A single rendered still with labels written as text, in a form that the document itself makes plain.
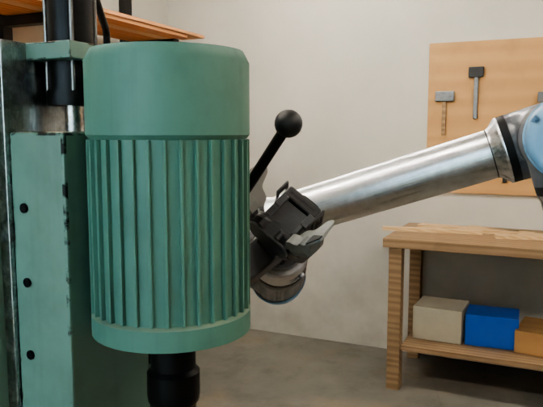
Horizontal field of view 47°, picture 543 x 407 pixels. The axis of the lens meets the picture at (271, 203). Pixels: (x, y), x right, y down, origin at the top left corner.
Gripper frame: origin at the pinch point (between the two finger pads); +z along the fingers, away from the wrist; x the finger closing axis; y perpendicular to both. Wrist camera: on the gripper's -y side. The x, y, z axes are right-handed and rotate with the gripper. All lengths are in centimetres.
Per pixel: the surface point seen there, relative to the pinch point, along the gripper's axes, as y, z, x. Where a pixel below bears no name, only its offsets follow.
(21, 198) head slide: -20.9, 7.5, -18.4
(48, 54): -8.2, 14.2, -26.0
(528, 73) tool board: 236, -220, -17
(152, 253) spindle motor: -16.2, 12.4, -1.1
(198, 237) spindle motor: -12.0, 12.7, 1.2
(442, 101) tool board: 204, -243, -46
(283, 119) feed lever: 7.3, 5.8, -4.8
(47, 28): -5.9, 13.7, -29.5
